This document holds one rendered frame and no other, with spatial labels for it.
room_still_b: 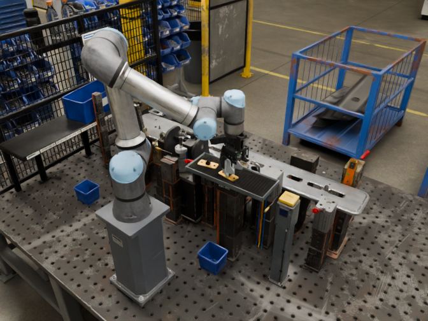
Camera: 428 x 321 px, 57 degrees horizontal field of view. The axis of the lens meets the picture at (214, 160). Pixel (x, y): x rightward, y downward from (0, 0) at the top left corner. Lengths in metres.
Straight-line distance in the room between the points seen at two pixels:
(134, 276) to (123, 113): 0.65
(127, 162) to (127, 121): 0.15
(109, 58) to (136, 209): 0.56
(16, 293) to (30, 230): 0.79
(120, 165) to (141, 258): 0.39
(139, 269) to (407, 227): 1.36
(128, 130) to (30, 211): 1.03
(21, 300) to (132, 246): 1.45
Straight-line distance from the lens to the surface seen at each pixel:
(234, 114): 1.42
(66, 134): 2.30
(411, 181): 3.94
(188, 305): 1.75
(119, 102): 1.44
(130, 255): 1.60
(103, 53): 1.28
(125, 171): 1.41
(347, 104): 3.91
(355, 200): 1.85
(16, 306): 2.89
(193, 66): 5.34
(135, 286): 1.74
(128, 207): 1.50
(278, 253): 1.71
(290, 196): 1.54
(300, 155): 2.03
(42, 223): 2.26
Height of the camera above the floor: 2.11
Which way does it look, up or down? 34 degrees down
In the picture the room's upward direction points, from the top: straight up
